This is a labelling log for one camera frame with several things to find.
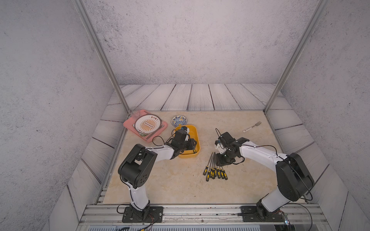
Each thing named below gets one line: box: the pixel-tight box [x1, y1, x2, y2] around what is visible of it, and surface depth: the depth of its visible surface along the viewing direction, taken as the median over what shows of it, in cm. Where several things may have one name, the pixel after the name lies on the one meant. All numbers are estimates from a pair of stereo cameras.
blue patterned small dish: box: [170, 114, 188, 128], surface depth 113 cm
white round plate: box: [133, 114, 162, 135], surface depth 113 cm
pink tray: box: [122, 109, 149, 139], surface depth 114 cm
